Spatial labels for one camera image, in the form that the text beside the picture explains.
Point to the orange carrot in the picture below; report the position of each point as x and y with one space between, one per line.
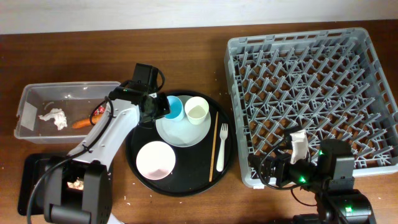
87 122

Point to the wooden chopstick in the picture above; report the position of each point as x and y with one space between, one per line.
213 148

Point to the light grey plate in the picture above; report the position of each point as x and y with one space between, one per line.
183 133

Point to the pink bowl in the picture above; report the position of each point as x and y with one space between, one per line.
155 160

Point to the round black serving tray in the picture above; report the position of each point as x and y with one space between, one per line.
191 173

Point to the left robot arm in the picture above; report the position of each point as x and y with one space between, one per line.
90 161

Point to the white tissue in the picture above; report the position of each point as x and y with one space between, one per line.
60 120

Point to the white cup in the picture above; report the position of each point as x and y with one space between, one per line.
196 110

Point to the white plastic fork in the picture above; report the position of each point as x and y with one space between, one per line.
223 137

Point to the food scraps and rice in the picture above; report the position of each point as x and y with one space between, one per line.
77 185

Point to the black rectangular tray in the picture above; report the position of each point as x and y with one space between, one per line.
34 167

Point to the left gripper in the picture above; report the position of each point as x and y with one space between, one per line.
165 107

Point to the grey dishwasher rack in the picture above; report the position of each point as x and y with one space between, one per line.
330 82

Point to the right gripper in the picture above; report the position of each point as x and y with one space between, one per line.
283 160

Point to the blue cup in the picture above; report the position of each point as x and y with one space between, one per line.
176 109

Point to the clear plastic bin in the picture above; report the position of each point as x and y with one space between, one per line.
76 99

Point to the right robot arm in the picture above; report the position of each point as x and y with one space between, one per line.
331 180

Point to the red snack wrapper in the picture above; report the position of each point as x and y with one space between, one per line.
99 110

